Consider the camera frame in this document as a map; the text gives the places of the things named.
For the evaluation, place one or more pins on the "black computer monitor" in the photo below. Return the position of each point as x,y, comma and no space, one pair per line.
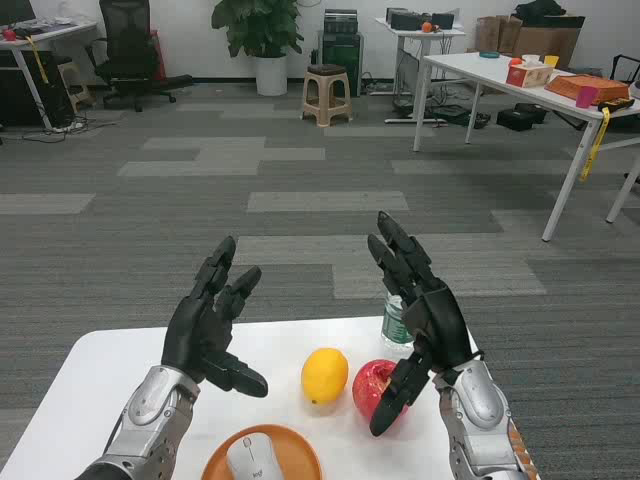
15,11

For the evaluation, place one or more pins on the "black bag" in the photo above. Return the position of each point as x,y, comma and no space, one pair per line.
545,15

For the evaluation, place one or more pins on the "small red fruit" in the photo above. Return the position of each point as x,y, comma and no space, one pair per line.
9,35

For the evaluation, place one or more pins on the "stacked black radio units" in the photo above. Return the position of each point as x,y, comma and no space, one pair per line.
341,21

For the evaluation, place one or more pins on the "teal shallow bowl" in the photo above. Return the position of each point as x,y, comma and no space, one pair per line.
489,54

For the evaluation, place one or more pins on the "hanging yellow tape strip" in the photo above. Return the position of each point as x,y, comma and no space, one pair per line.
40,60

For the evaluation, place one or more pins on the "red tissue box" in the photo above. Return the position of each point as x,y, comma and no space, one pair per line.
527,76

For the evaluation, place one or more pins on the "orange round plate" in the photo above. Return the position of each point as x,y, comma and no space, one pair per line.
295,450

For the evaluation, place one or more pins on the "black office chair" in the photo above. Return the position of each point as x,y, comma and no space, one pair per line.
127,45

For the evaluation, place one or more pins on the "flat orange box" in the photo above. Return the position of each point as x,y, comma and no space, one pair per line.
565,85

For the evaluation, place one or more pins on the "white computer mouse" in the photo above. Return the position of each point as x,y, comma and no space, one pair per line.
252,457

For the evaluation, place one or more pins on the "white plant pot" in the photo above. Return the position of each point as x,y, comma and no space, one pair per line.
271,75

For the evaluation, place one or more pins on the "yellow black tape measure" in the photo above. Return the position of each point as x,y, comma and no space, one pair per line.
615,104

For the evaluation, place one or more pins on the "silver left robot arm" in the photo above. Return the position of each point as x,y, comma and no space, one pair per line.
150,415

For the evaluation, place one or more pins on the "yellow lemon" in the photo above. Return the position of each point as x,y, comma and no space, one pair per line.
325,375

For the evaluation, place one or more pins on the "green leafy plant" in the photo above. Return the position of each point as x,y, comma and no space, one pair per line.
260,25

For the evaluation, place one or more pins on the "beige plastic stool dark seat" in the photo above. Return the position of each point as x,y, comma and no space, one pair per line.
327,75

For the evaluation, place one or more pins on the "large cardboard box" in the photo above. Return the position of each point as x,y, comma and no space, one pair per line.
545,45

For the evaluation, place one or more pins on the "yellow cup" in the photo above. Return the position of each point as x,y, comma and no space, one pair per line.
551,61

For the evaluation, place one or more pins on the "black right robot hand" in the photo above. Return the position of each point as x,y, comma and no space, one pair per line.
440,320

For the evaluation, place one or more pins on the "black cases on floor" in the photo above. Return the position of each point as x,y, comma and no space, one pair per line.
520,117

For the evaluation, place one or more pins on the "pink cup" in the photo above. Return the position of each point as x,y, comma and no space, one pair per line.
585,97

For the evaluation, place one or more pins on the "black equipment boxes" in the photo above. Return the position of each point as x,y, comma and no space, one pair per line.
407,21

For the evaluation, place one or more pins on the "black green cabinet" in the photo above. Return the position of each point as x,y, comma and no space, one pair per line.
340,65

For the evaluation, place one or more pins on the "clear water bottle green label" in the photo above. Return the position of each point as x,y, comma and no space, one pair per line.
392,325

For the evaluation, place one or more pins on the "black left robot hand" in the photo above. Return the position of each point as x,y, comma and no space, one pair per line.
192,330

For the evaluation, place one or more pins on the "red apple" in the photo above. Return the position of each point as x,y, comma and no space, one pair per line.
367,387

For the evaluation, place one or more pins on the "white desk with clutter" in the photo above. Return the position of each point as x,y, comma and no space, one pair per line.
50,32

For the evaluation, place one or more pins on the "black computer tower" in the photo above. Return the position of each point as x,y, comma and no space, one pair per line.
30,90

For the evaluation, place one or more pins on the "brown paper bag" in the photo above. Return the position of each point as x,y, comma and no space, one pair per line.
486,34
509,35

